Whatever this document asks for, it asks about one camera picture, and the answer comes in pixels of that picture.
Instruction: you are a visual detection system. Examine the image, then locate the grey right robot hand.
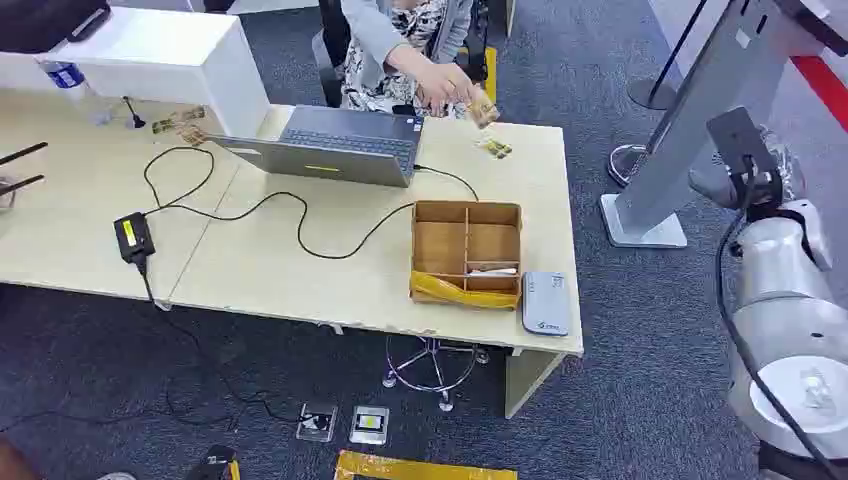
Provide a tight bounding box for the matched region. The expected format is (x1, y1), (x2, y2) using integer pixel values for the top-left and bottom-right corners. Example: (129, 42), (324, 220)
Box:
(688, 125), (807, 212)

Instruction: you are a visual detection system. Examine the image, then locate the person's right hand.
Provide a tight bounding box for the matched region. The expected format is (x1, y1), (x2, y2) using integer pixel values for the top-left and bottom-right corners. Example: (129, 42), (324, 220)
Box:
(413, 62), (480, 118)

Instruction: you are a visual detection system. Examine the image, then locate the short yellow floor tape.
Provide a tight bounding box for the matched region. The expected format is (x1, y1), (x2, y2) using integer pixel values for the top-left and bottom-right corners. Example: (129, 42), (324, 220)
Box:
(482, 46), (499, 105)

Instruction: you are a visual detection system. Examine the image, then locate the person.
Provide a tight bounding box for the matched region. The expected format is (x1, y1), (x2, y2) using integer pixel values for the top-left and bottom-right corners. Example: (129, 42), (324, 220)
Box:
(337, 0), (502, 130)

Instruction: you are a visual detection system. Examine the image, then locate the red floor stripe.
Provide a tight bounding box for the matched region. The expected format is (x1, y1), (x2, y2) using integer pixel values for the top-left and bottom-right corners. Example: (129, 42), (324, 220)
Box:
(790, 55), (848, 135)

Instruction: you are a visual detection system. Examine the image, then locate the silver kiosk stand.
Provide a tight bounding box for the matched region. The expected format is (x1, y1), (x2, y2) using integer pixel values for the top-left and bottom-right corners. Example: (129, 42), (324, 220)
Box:
(598, 0), (848, 250)

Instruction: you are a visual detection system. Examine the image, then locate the grey laptop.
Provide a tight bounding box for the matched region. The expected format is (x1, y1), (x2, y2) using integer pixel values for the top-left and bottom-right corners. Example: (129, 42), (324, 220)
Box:
(206, 104), (426, 190)

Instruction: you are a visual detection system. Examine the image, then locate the black stanchion pole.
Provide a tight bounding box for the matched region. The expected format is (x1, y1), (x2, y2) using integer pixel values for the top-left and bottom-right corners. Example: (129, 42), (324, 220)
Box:
(627, 0), (710, 112)

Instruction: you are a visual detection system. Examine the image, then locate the wooden card box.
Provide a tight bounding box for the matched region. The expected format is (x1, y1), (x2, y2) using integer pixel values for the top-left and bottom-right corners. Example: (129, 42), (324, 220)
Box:
(409, 199), (524, 312)

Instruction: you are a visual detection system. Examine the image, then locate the chrome round base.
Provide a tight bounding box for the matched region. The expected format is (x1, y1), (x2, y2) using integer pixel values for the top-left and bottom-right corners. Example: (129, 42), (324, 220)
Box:
(606, 143), (649, 189)

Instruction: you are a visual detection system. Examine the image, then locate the chrome stool base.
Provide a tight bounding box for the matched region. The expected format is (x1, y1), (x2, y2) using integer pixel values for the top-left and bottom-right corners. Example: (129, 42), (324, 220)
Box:
(382, 335), (492, 414)

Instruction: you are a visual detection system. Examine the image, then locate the white box shelf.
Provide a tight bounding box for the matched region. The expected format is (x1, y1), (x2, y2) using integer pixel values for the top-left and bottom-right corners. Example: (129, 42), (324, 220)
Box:
(0, 6), (272, 139)

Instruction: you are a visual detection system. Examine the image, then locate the desk leg panel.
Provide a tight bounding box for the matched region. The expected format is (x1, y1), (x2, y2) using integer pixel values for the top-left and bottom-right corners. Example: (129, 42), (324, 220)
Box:
(504, 347), (568, 421)

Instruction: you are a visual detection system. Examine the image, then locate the small black stand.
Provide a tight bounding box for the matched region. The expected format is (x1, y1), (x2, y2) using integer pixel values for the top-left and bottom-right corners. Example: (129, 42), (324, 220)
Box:
(121, 95), (148, 130)

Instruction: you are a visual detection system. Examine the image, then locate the black power adapter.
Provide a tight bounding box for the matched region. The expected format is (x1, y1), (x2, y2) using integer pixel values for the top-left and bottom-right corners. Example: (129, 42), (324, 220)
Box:
(113, 211), (158, 266)

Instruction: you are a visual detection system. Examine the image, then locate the steel floor socket yellow label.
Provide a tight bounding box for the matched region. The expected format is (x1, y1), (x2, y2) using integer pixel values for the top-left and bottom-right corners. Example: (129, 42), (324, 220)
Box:
(348, 405), (391, 447)

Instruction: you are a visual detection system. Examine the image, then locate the clear water bottle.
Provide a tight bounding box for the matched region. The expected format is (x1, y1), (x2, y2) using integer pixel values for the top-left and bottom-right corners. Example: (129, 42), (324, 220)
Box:
(39, 60), (115, 127)

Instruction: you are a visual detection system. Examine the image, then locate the long yellow floor tape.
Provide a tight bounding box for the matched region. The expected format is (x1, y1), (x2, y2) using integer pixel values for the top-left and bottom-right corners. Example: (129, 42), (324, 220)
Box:
(333, 450), (520, 480)

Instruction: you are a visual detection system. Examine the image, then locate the black device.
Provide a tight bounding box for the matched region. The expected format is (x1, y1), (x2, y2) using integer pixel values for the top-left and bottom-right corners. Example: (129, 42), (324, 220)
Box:
(0, 0), (113, 55)

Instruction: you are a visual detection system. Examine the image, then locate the black antenna rod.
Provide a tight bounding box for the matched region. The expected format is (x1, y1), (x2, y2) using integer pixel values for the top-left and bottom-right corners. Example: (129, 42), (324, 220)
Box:
(0, 140), (50, 167)
(0, 174), (46, 198)

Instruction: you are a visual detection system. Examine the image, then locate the person's leg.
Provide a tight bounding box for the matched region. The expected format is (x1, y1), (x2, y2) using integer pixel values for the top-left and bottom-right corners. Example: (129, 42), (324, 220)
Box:
(0, 437), (138, 480)

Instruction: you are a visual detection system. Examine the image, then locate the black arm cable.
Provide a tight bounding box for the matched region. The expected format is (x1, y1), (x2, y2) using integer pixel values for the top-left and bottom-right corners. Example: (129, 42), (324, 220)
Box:
(715, 155), (844, 480)

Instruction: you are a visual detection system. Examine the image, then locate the black laptop charger cable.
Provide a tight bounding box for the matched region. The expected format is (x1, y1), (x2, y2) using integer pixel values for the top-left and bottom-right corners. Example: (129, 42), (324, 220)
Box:
(142, 146), (480, 261)

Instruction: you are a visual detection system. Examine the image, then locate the black mains cable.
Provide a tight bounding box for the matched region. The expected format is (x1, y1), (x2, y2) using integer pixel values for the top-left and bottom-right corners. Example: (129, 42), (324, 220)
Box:
(0, 260), (321, 431)

